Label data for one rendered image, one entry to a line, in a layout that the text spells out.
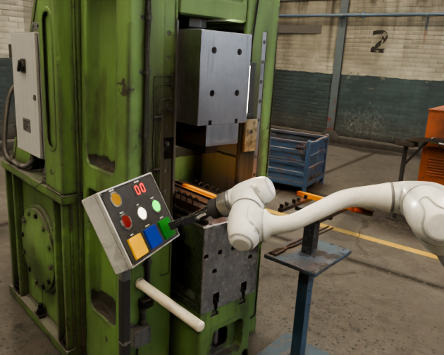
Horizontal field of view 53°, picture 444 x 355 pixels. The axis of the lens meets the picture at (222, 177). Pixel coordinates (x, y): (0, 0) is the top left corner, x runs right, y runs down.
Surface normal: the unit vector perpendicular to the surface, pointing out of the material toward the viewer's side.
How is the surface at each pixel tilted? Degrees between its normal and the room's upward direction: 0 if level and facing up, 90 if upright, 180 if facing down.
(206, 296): 90
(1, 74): 88
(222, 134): 90
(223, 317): 90
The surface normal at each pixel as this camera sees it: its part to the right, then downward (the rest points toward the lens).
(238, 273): 0.67, 0.22
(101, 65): -0.74, 0.11
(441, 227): -0.24, 0.15
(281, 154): -0.51, 0.18
